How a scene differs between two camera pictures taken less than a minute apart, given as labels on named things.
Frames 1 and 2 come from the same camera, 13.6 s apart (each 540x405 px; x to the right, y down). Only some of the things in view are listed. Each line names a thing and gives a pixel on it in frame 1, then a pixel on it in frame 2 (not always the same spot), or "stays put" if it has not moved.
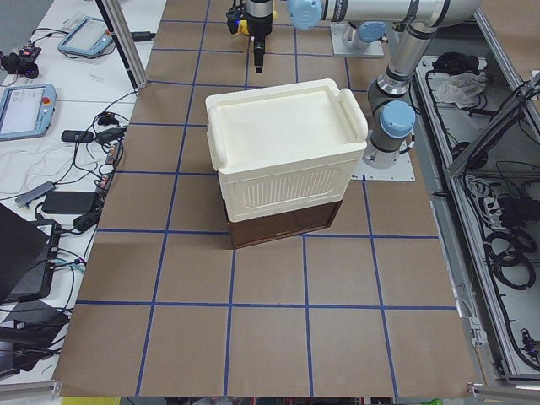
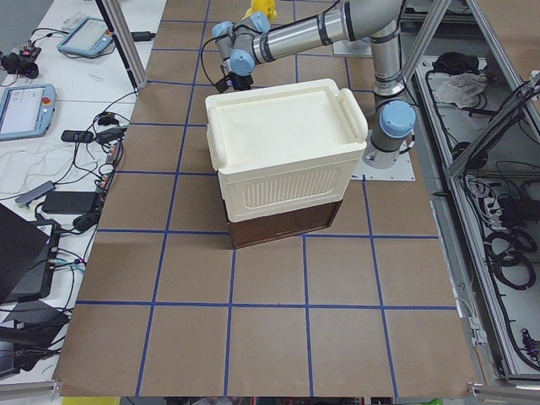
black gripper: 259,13 -> 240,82
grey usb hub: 30,196 stays put
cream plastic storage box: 283,148 stays put
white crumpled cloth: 463,89 stays put
